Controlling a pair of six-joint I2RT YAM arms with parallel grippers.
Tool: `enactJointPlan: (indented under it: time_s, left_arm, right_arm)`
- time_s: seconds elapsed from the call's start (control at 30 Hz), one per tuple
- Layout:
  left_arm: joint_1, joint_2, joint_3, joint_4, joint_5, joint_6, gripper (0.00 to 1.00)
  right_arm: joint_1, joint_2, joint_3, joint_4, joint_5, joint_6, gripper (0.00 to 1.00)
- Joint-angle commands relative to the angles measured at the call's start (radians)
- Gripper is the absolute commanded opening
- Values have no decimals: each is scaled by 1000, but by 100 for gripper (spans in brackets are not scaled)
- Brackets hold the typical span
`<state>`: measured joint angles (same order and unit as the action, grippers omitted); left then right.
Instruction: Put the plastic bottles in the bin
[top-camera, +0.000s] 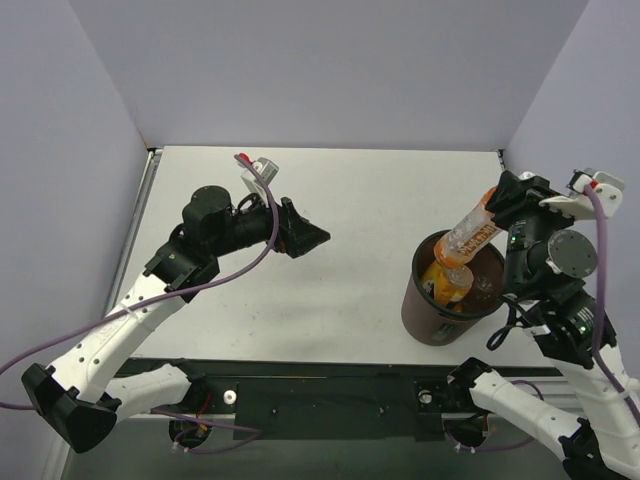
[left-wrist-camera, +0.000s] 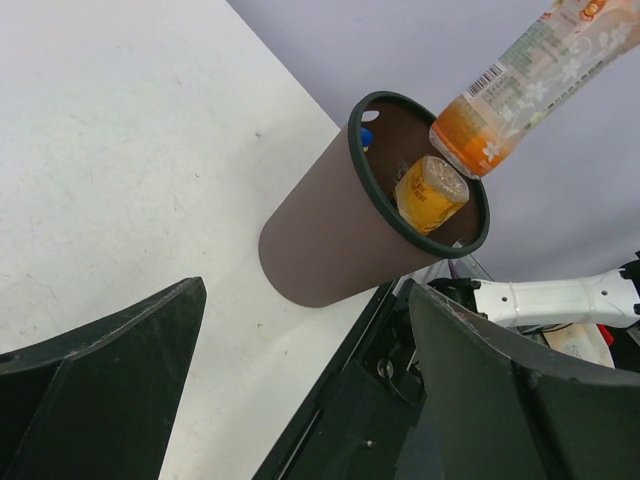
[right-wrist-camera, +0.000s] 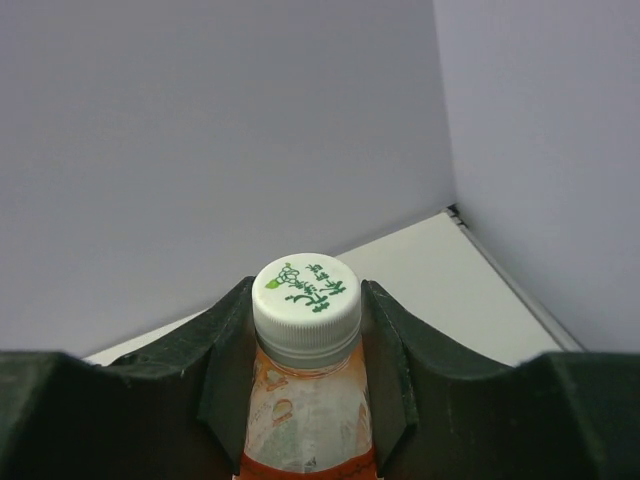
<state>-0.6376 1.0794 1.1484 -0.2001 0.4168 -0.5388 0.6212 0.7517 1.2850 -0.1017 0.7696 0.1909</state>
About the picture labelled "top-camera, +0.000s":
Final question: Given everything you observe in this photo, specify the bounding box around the clear orange drink bottle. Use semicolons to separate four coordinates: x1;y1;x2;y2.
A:
434;186;500;269

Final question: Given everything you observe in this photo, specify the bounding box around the orange bottle dark blue label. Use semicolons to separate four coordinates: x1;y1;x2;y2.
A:
433;265;474;306

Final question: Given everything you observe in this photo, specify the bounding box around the yellow juice bottle blue cap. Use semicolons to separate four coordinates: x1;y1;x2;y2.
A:
420;260;449;299

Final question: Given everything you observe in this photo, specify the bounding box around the clear plastic bottle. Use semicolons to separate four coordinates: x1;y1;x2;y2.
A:
463;275;500;313

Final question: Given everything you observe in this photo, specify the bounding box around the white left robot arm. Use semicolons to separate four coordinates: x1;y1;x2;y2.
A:
21;186;330;453

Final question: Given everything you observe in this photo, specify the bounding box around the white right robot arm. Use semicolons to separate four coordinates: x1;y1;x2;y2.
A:
446;170;639;479

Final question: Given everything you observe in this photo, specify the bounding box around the brown round bin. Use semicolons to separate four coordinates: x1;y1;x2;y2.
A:
401;230;504;346

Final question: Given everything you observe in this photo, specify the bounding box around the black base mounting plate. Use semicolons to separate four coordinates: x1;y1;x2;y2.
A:
124;357;506;446

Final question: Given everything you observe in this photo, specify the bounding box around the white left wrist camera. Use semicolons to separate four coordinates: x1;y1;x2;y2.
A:
239;153;279;204

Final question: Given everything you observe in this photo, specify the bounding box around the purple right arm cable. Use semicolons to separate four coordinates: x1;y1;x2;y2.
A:
447;187;640;454

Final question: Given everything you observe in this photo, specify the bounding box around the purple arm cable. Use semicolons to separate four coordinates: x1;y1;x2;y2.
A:
447;187;640;454
0;153;279;454

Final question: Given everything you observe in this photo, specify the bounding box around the aluminium front rail frame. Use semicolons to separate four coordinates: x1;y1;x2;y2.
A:
59;147;601;421

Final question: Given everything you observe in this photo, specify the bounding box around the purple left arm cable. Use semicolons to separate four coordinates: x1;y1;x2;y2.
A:
0;153;279;454

